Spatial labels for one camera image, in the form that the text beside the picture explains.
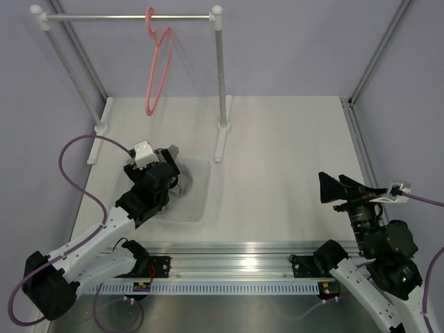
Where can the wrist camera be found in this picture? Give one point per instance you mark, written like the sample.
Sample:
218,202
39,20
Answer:
143,155
394,194

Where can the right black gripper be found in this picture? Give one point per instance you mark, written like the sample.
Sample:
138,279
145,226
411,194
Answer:
331,189

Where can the pink plastic hanger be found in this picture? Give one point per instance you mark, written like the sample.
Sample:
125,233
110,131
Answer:
162,42

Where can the white clothes rack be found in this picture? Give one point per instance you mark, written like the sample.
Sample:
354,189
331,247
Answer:
101,128

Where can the white slotted cable duct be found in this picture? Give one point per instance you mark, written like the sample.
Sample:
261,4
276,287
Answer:
209,288

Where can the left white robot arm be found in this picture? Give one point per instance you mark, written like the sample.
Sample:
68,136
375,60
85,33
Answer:
55,281

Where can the aluminium frame post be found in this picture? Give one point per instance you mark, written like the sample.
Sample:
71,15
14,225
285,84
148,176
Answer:
382,46
79,50

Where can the left aluminium frame post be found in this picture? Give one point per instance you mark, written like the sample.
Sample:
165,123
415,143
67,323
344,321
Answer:
79,50

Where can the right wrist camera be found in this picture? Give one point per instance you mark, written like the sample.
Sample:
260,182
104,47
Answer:
394,194

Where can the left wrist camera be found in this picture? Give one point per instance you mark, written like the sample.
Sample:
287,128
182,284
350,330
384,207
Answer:
143,155

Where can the right aluminium frame post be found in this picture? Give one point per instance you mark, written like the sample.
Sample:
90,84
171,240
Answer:
382,46

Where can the white plastic basket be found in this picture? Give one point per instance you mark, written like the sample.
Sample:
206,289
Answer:
188,209

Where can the aluminium mounting rail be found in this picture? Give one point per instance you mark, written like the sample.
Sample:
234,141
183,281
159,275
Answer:
236,261

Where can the grey t shirt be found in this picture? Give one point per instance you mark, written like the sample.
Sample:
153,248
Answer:
185,180

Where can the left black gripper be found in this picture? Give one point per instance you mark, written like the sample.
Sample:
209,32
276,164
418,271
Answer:
135,174

